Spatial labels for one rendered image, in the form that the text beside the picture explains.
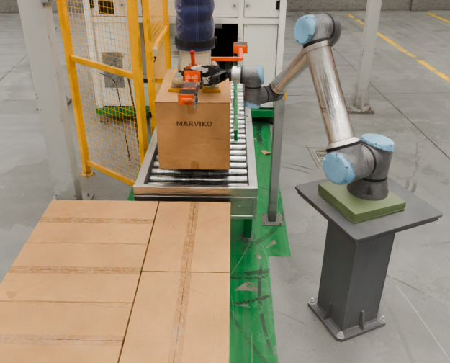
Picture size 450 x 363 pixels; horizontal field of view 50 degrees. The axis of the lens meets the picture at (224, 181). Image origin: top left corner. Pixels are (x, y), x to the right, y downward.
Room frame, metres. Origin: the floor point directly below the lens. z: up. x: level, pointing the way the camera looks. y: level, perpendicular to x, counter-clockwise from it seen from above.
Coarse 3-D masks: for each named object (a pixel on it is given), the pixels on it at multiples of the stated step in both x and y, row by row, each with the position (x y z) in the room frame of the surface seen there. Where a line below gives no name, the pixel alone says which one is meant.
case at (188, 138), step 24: (168, 72) 2.92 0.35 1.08; (168, 96) 2.49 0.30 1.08; (216, 96) 2.49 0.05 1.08; (168, 120) 2.40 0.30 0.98; (192, 120) 2.40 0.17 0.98; (216, 120) 2.40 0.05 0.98; (168, 144) 2.40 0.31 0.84; (192, 144) 2.40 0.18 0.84; (216, 144) 2.40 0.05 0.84; (168, 168) 2.40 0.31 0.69; (192, 168) 2.40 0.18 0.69; (216, 168) 2.40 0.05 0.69
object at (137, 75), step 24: (72, 48) 3.59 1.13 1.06; (72, 72) 3.57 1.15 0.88; (96, 72) 3.40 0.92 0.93; (120, 72) 3.21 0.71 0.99; (72, 96) 3.57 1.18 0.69; (120, 96) 3.25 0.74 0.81; (144, 96) 3.12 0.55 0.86; (96, 120) 3.45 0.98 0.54; (144, 120) 3.11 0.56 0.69; (96, 144) 3.48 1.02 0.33; (144, 144) 3.09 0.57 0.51; (96, 168) 3.47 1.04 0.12
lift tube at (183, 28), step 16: (176, 0) 2.69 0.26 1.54; (192, 0) 2.62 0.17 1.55; (208, 0) 2.65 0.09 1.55; (176, 16) 2.71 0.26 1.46; (192, 16) 2.61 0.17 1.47; (208, 16) 2.65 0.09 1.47; (176, 32) 2.67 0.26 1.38; (192, 32) 2.61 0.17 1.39; (208, 32) 2.65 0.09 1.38; (208, 48) 2.64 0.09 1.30
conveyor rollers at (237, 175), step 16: (240, 96) 4.01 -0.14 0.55; (240, 112) 3.63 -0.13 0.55; (240, 128) 3.35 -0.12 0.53; (240, 144) 3.08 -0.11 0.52; (240, 160) 2.81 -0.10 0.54; (160, 176) 2.56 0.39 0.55; (176, 176) 2.56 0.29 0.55; (192, 176) 2.56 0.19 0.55; (208, 176) 2.56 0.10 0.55; (224, 176) 2.56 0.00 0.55; (240, 176) 2.56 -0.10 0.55
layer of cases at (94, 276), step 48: (48, 240) 1.92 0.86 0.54; (96, 240) 1.92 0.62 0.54; (144, 240) 1.92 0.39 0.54; (192, 240) 1.92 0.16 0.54; (0, 288) 1.57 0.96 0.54; (48, 288) 1.57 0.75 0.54; (96, 288) 1.57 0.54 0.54; (144, 288) 1.58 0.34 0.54; (192, 288) 1.58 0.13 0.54; (0, 336) 1.30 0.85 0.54; (48, 336) 1.31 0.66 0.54; (96, 336) 1.31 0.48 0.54; (144, 336) 1.31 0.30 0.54; (192, 336) 1.31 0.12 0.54
